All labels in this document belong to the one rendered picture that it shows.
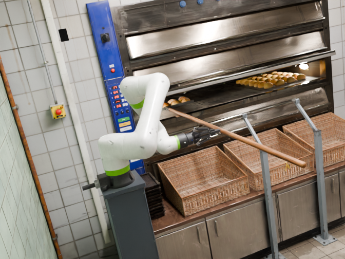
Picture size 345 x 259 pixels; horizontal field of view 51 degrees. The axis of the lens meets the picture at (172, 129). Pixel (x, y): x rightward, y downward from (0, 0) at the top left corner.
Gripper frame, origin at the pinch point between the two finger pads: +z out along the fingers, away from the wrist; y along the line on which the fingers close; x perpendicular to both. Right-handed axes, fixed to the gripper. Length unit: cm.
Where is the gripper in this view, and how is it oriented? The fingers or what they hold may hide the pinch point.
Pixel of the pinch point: (214, 131)
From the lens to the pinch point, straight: 234.0
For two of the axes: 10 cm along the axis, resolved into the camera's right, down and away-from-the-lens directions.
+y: 1.8, 9.5, 2.7
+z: 9.3, -2.5, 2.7
